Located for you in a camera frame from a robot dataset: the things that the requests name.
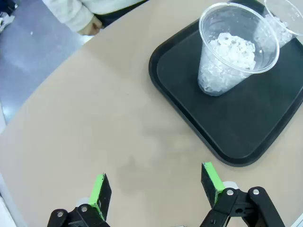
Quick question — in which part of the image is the person's right hand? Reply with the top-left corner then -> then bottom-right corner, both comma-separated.
77,16 -> 104,36

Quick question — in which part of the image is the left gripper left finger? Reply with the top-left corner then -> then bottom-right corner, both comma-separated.
47,173 -> 112,227

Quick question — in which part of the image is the clear plastic cup with ice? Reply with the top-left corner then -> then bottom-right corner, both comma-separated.
197,2 -> 280,97
262,0 -> 303,49

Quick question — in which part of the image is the person in cream sweatshirt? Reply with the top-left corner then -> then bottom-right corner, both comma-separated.
80,0 -> 150,28

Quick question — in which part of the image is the person's right forearm cream sleeve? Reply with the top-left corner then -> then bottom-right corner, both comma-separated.
41,0 -> 95,33

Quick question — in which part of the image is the black plastic serving tray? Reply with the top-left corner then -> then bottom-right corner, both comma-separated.
148,0 -> 303,167

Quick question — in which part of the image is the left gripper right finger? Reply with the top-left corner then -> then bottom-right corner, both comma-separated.
200,162 -> 286,227

